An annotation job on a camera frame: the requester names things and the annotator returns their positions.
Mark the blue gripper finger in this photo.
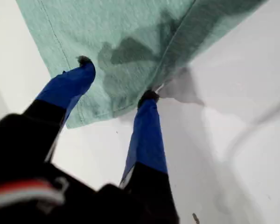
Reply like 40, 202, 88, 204
25, 55, 96, 131
119, 90, 180, 224

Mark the pale green t-shirt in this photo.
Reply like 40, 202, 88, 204
15, 0, 271, 129

